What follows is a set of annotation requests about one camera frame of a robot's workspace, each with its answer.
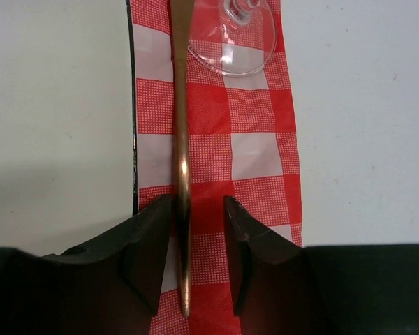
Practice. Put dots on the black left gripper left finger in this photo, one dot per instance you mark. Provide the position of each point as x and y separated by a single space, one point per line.
110 284

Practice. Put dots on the red white checkered cloth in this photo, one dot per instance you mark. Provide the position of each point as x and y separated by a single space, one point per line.
243 143

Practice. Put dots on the white rectangular plate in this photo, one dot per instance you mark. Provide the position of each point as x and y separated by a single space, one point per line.
66 122

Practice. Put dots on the copper knife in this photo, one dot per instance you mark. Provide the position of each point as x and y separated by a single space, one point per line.
181 16

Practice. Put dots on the clear wine glass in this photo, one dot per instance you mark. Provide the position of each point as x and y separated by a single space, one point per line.
233 38

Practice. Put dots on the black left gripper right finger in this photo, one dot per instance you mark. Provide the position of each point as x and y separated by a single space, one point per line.
278 287

